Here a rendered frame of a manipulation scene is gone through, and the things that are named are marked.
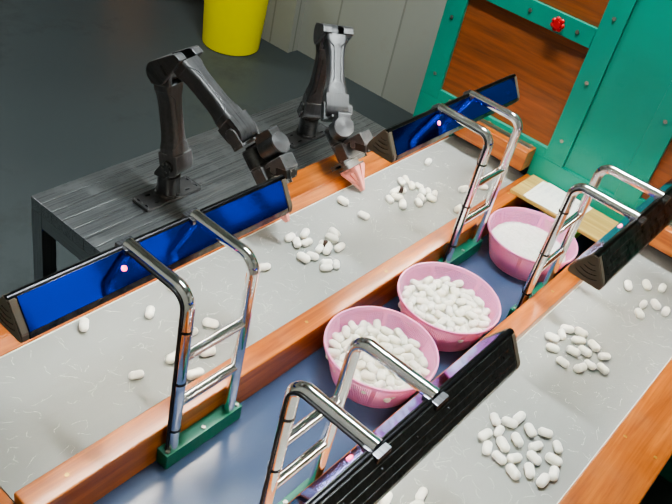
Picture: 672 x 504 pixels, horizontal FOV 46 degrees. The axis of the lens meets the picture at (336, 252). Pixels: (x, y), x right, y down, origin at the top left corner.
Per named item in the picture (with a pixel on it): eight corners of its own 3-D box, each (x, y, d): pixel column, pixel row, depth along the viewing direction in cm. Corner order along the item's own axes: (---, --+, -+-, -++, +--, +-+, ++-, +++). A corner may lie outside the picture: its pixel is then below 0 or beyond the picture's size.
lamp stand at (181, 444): (104, 410, 162) (110, 238, 135) (180, 365, 175) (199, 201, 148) (165, 470, 154) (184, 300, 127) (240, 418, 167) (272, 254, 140)
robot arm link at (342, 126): (360, 138, 221) (361, 95, 222) (330, 135, 219) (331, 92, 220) (348, 145, 232) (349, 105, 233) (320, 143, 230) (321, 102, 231)
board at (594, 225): (509, 191, 245) (510, 188, 244) (532, 177, 255) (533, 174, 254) (604, 247, 231) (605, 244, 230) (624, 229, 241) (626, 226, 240)
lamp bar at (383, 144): (365, 148, 192) (372, 122, 188) (495, 90, 234) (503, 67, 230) (391, 164, 189) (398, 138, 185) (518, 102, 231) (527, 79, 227)
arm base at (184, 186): (204, 166, 225) (188, 155, 228) (149, 189, 211) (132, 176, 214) (202, 189, 230) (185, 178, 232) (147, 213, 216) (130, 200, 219)
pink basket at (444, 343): (375, 336, 195) (384, 307, 189) (404, 276, 216) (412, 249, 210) (478, 376, 191) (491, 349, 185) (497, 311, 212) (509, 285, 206)
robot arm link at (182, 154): (193, 171, 219) (184, 55, 202) (177, 180, 214) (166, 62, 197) (176, 165, 222) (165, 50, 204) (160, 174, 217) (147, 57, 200)
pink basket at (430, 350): (292, 367, 181) (299, 338, 176) (364, 318, 199) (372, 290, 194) (382, 440, 170) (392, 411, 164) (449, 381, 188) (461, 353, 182)
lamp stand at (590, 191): (505, 319, 210) (568, 179, 183) (540, 289, 224) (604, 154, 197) (567, 360, 202) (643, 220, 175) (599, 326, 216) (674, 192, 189)
